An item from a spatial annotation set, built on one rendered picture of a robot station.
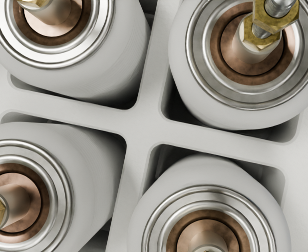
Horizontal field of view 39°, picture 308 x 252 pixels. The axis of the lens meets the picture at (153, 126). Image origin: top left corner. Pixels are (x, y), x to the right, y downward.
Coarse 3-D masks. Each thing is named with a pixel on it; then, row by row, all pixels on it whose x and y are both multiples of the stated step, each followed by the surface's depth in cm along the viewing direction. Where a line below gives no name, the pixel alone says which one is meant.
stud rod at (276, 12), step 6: (270, 0) 16; (276, 0) 16; (282, 0) 16; (288, 0) 16; (294, 0) 16; (270, 6) 16; (276, 6) 16; (282, 6) 16; (288, 6) 16; (270, 12) 17; (276, 12) 17; (282, 12) 16; (252, 30) 21; (258, 30) 20; (264, 30) 20; (258, 36) 21; (264, 36) 21
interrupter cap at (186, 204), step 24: (192, 192) 25; (216, 192) 24; (240, 192) 24; (168, 216) 25; (192, 216) 25; (216, 216) 25; (240, 216) 24; (264, 216) 24; (144, 240) 25; (168, 240) 25; (240, 240) 24; (264, 240) 24
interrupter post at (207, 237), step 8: (200, 232) 25; (208, 232) 24; (192, 240) 24; (200, 240) 23; (208, 240) 23; (216, 240) 23; (224, 240) 25; (192, 248) 22; (200, 248) 22; (208, 248) 22; (216, 248) 22; (224, 248) 22
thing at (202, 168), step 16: (192, 160) 31; (208, 160) 30; (224, 160) 33; (160, 176) 31; (176, 176) 25; (192, 176) 25; (208, 176) 25; (224, 176) 25; (240, 176) 25; (160, 192) 25; (256, 192) 25; (144, 208) 25; (272, 208) 25; (144, 224) 25; (272, 224) 24; (128, 240) 26; (288, 240) 25
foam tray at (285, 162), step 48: (144, 0) 39; (0, 96) 33; (48, 96) 33; (144, 96) 32; (144, 144) 32; (192, 144) 32; (240, 144) 32; (288, 144) 31; (144, 192) 35; (288, 192) 31; (96, 240) 39
